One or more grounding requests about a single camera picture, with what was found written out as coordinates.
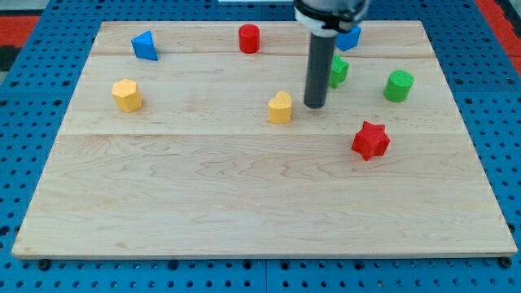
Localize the black white robot end flange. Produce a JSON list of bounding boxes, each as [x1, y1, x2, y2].
[[293, 0, 370, 37]]

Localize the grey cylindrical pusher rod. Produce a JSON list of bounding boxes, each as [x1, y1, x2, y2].
[[304, 33, 336, 109]]

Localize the red star block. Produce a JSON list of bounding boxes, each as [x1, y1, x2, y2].
[[351, 120, 391, 161]]

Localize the green star block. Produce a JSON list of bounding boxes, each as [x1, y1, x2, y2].
[[329, 55, 349, 89]]

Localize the light wooden board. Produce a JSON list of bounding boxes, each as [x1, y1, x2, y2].
[[12, 20, 517, 260]]

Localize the blue cube block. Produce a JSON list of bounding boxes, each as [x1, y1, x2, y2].
[[336, 26, 361, 51]]

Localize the yellow heart block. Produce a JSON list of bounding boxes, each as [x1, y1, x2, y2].
[[268, 91, 292, 124]]

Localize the red cylinder block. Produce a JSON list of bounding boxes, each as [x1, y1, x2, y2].
[[239, 24, 261, 54]]

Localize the green cylinder block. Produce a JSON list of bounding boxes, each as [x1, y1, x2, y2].
[[383, 70, 414, 103]]

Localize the blue triangle block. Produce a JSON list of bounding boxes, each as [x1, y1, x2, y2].
[[131, 31, 159, 61]]

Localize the yellow hexagon block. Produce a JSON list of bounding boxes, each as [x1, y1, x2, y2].
[[112, 79, 142, 112]]

